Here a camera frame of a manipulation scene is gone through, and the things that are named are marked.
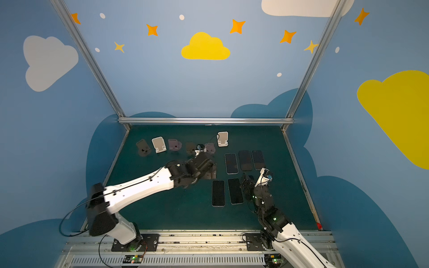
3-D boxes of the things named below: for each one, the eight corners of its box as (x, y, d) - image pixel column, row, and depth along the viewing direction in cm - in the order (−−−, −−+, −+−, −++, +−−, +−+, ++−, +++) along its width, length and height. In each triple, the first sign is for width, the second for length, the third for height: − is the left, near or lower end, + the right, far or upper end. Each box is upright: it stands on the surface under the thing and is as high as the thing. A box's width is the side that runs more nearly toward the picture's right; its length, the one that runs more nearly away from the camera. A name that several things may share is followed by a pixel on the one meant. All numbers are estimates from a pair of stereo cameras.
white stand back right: (217, 146, 113) (217, 138, 106) (217, 139, 117) (217, 131, 110) (227, 146, 113) (228, 138, 106) (227, 139, 117) (228, 131, 110)
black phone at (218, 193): (211, 206, 88) (211, 205, 86) (212, 182, 97) (212, 180, 95) (225, 206, 88) (225, 205, 86) (224, 182, 97) (224, 180, 95)
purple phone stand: (169, 151, 111) (166, 141, 103) (171, 145, 114) (168, 135, 106) (180, 151, 111) (178, 141, 103) (181, 145, 114) (179, 135, 106)
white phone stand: (157, 154, 109) (153, 145, 101) (155, 148, 112) (151, 139, 104) (167, 151, 111) (163, 141, 103) (165, 145, 114) (161, 135, 106)
